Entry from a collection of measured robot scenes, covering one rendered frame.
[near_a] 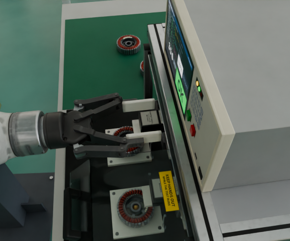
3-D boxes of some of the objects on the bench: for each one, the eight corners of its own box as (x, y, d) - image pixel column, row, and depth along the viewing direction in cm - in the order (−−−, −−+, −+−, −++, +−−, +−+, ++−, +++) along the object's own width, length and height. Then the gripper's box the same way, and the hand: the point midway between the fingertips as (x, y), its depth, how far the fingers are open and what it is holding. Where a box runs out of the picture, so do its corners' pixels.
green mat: (62, 110, 122) (62, 109, 121) (65, 19, 158) (65, 19, 158) (286, 86, 129) (286, 85, 129) (239, 5, 166) (239, 5, 166)
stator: (142, 53, 142) (142, 47, 139) (118, 57, 140) (118, 50, 137) (138, 38, 148) (138, 32, 145) (115, 41, 147) (115, 35, 144)
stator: (113, 159, 104) (112, 154, 101) (110, 133, 111) (109, 127, 108) (145, 156, 105) (145, 150, 102) (141, 129, 112) (140, 123, 109)
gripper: (52, 104, 71) (150, 94, 73) (48, 186, 59) (165, 171, 61) (44, 82, 65) (150, 71, 67) (37, 167, 53) (167, 151, 55)
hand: (145, 120), depth 64 cm, fingers open, 8 cm apart
